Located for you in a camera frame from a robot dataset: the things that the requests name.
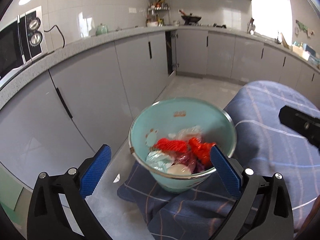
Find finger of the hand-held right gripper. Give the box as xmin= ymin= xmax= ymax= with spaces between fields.
xmin=278 ymin=105 xmax=320 ymax=153

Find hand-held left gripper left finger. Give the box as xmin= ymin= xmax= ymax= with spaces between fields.
xmin=27 ymin=144 xmax=112 ymax=240

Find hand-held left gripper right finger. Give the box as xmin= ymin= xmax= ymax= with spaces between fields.
xmin=209 ymin=145 xmax=293 ymax=240

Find purple plastic wrapper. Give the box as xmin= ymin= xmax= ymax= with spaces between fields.
xmin=192 ymin=161 xmax=208 ymax=173

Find red plastic wrapper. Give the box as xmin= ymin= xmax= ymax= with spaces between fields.
xmin=188 ymin=137 xmax=217 ymax=165

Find white paper cup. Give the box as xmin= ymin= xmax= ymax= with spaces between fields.
xmin=167 ymin=164 xmax=190 ymax=175

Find clear plastic bag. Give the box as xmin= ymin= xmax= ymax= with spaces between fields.
xmin=168 ymin=126 xmax=203 ymax=140

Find white and teal plastic bag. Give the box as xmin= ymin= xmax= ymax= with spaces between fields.
xmin=146 ymin=151 xmax=173 ymax=173

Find teal metal bin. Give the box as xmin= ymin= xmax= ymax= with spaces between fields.
xmin=129 ymin=97 xmax=237 ymax=193

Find blue checked tablecloth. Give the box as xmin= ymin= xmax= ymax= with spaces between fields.
xmin=117 ymin=80 xmax=320 ymax=240

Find wooden cutting board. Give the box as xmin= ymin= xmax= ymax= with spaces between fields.
xmin=279 ymin=32 xmax=292 ymax=47

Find green floor mat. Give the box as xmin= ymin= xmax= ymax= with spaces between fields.
xmin=0 ymin=166 xmax=24 ymax=212

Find bright window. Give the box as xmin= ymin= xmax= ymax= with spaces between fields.
xmin=251 ymin=0 xmax=293 ymax=39

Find gas stove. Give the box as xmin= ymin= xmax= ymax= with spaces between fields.
xmin=186 ymin=22 xmax=227 ymax=28

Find green ceramic teapot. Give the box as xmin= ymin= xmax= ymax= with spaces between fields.
xmin=96 ymin=23 xmax=110 ymax=36

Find black wok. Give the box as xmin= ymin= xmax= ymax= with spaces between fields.
xmin=179 ymin=9 xmax=202 ymax=23

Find black and white microwave oven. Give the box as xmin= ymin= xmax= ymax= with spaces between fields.
xmin=0 ymin=6 xmax=49 ymax=77

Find metal spice rack with bottles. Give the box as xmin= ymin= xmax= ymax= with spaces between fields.
xmin=146 ymin=0 xmax=171 ymax=27

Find hanging wall cloths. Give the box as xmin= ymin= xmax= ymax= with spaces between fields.
xmin=295 ymin=19 xmax=315 ymax=38

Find black power cable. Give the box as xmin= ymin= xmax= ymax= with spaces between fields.
xmin=44 ymin=25 xmax=65 ymax=49

